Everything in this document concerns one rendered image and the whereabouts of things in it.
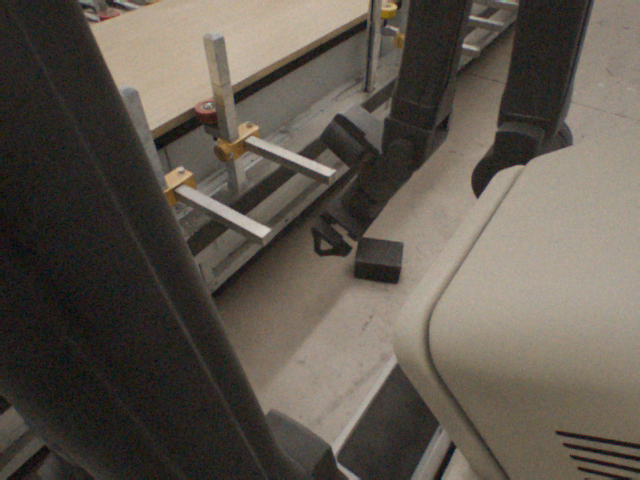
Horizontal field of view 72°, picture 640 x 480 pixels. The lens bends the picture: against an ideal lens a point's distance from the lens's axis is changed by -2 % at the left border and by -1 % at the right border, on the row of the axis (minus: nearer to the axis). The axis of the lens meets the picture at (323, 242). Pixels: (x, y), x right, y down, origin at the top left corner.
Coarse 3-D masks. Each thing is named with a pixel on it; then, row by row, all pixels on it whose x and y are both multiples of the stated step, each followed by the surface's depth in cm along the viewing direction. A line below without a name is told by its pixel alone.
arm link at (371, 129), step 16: (352, 112) 57; (336, 128) 57; (352, 128) 56; (368, 128) 56; (336, 144) 58; (352, 144) 57; (368, 144) 55; (400, 144) 50; (352, 160) 58; (384, 160) 53; (400, 160) 51; (400, 176) 54
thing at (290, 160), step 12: (216, 132) 125; (252, 144) 119; (264, 144) 118; (264, 156) 119; (276, 156) 116; (288, 156) 114; (300, 156) 114; (288, 168) 116; (300, 168) 113; (312, 168) 111; (324, 168) 111; (324, 180) 110
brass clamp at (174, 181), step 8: (176, 168) 110; (168, 176) 108; (176, 176) 108; (184, 176) 108; (192, 176) 109; (168, 184) 106; (176, 184) 106; (184, 184) 108; (192, 184) 110; (168, 192) 105; (168, 200) 106; (176, 200) 108
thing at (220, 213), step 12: (180, 192) 105; (192, 192) 105; (192, 204) 104; (204, 204) 102; (216, 204) 102; (216, 216) 101; (228, 216) 99; (240, 216) 99; (240, 228) 98; (252, 228) 96; (264, 228) 96; (252, 240) 98; (264, 240) 96
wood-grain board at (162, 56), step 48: (192, 0) 186; (240, 0) 186; (288, 0) 186; (336, 0) 186; (384, 0) 186; (144, 48) 151; (192, 48) 151; (240, 48) 151; (288, 48) 151; (144, 96) 127; (192, 96) 127
